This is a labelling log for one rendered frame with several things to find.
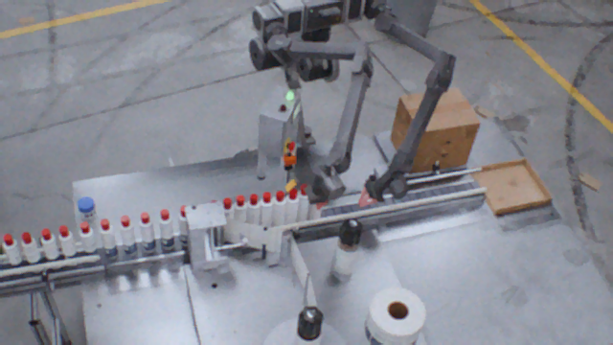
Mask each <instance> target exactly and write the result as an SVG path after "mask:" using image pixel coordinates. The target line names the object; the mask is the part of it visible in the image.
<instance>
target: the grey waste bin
mask: <svg viewBox="0 0 613 345"><path fill-rule="evenodd" d="M437 1H438V0H387V4H388V5H389V6H390V8H391V9H392V12H393V13H394V14H395V15H396V16H397V17H396V19H397V20H400V21H401V22H402V24H403V26H404V27H405V28H406V29H408V30H409V31H411V32H413V33H415V34H416V35H419V36H420V37H422V38H425V37H426V34H427V31H428V28H429V25H430V22H431V19H432V16H433V13H434V10H435V7H436V4H437ZM387 36H388V37H389V38H390V39H392V40H394V41H396V42H398V43H402V44H405V43H404V42H402V41H400V40H398V39H397V38H395V37H391V36H389V35H387Z"/></svg>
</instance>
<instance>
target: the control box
mask: <svg viewBox="0 0 613 345"><path fill-rule="evenodd" d="M287 93H288V89H287V88H286V87H282V86H279V85H276V87H275V88H274V90H272V93H271V94H270V96H269V98H268V100H267V101H266V103H265V105H264V106H263V108H262V110H261V112H260V127H259V151H261V152H265V153H268V154H271V155H276V157H279V158H282V157H284V155H285V152H286V151H287V148H286V144H287V143H291V141H292V139H293V137H294V134H296V132H297V130H298V125H299V121H298V123H297V125H296V126H295V127H294V128H293V130H292V131H291V133H290V127H291V125H292V124H291V118H292V110H293V108H294V107H296V105H297V103H298V101H299V100H300V99H301V94H299V93H297V91H293V94H292V95H293V100H292V101H289V100H287V99H286V96H287ZM282 104H285V105H286V112H281V111H280V107H281V105H282Z"/></svg>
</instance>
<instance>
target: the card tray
mask: <svg viewBox="0 0 613 345"><path fill-rule="evenodd" d="M480 168H481V169H482V171H481V172H475V173H471V174H470V175H471V176H472V178H473V179H476V180H477V182H478V183H479V185H480V187H481V188H483V187H486V188H487V190H486V192H485V193H484V194H485V197H486V198H485V200H486V202H487V203H488V206H489V207H490V209H491V211H492V212H493V214H494V215H499V214H504V213H508V212H513V211H518V210H523V209H528V208H531V207H533V206H536V205H541V204H547V203H551V201H552V199H553V196H552V195H551V194H550V192H549V191H548V189H547V188H546V187H545V185H544V182H543V181H542V179H541V178H540V177H539V175H538V174H537V172H536V171H535V170H534V168H533V165H532V164H531V162H530V161H529V160H528V158H527V157H523V158H517V159H512V160H507V161H501V163H495V164H490V165H485V166H479V167H474V168H471V169H472V170H474V169H480Z"/></svg>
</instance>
